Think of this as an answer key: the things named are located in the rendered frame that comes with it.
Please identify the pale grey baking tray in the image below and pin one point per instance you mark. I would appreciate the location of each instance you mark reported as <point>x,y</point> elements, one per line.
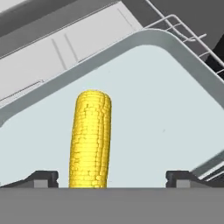
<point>151,116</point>

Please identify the yellow corn cob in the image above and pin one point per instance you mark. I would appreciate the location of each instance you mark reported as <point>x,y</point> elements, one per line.
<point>90,140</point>

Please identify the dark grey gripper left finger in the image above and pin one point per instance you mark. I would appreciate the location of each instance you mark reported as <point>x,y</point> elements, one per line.
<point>43,178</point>

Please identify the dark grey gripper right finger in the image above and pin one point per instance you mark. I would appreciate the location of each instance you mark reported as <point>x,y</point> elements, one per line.
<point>178,178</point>

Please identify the grey oven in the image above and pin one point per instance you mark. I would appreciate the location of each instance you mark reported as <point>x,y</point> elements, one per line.
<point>58,38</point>

